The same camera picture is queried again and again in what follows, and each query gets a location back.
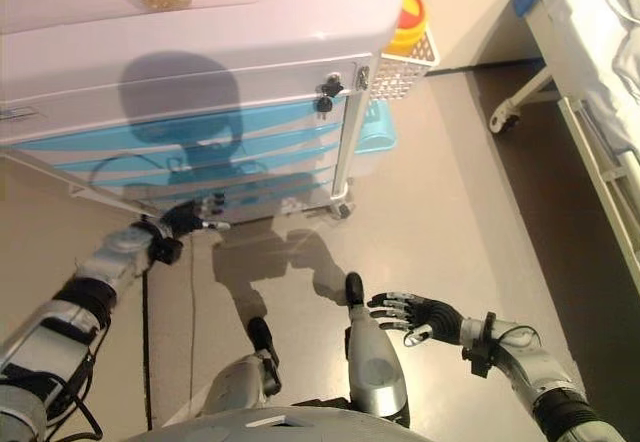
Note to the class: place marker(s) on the white hospital bed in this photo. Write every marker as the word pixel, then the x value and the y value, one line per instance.
pixel 590 37

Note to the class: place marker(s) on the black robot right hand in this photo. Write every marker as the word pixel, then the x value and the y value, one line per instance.
pixel 440 319

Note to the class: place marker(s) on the yellow sharps container red lid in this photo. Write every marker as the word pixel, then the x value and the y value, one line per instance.
pixel 407 37

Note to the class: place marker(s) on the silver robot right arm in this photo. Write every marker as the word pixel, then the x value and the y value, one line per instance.
pixel 530 352

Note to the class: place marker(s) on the white cart drawer blue front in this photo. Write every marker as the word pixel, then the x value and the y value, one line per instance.
pixel 300 158

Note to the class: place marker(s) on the white mesh basket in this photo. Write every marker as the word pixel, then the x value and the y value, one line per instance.
pixel 395 79

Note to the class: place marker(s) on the white medical cart blue drawers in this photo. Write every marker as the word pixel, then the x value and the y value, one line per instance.
pixel 200 37

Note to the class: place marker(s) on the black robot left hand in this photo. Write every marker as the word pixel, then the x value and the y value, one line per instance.
pixel 185 219

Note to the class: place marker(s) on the silver cart side latch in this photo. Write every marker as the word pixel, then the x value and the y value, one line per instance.
pixel 363 77

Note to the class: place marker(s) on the white cart caster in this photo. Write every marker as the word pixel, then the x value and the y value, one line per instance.
pixel 344 209

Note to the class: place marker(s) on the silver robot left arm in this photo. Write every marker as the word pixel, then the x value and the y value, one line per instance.
pixel 100 262

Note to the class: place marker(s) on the black cart keys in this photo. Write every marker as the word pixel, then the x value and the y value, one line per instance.
pixel 325 104

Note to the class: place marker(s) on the bed caster wheel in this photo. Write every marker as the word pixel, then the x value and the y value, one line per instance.
pixel 502 119

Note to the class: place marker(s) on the silver robot torso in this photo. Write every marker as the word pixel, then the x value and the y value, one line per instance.
pixel 260 424

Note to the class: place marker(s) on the cream bed side rail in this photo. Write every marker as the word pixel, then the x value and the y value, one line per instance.
pixel 615 177

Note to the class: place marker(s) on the cart label sticker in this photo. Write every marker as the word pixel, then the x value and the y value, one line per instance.
pixel 17 113

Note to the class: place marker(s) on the light blue plastic bin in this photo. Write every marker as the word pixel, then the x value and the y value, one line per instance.
pixel 377 132

